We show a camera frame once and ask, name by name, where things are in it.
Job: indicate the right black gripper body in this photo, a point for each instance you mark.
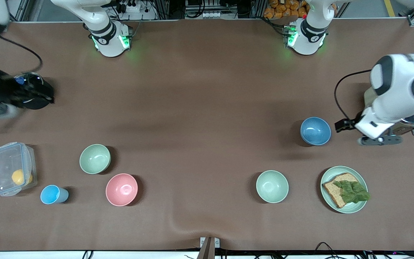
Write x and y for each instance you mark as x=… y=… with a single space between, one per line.
x=10 y=92

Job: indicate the blue bowl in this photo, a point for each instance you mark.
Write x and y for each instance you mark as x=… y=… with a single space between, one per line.
x=315 y=130

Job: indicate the green bowl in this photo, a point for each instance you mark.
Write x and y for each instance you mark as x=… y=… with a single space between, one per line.
x=95 y=158
x=272 y=186

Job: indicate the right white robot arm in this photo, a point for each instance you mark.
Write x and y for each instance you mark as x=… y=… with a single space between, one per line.
x=108 y=39

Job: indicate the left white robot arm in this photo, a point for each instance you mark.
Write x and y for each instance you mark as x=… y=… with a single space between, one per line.
x=397 y=86

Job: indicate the pink bowl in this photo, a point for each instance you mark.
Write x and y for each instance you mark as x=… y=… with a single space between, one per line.
x=121 y=189

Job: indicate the glass lid blue knob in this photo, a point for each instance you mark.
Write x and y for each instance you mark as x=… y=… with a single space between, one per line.
x=32 y=80

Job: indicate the brown bread slice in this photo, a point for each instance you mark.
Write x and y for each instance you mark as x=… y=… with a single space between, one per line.
x=332 y=192

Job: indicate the green lettuce leaf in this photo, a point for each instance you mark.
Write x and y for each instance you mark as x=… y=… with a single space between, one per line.
x=352 y=192

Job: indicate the clear plastic lidded container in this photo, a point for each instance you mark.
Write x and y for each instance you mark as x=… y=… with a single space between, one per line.
x=5 y=162

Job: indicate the orange fruit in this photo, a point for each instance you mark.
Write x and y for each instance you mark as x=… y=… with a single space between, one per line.
x=18 y=177

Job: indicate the green plate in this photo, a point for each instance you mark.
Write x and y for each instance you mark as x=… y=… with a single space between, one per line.
x=356 y=208

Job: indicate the blue cup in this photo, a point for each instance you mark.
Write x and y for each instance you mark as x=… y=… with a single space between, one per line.
x=50 y=194

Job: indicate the orange snack bag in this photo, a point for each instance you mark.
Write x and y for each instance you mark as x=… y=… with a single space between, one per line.
x=282 y=9

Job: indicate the white power strip black plugs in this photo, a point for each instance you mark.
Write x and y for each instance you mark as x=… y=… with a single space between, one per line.
x=131 y=6

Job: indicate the small white socket strip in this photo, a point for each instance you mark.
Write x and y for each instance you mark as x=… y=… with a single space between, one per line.
x=212 y=14

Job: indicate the metal mount bracket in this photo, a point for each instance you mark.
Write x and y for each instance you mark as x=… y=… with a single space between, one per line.
x=210 y=246

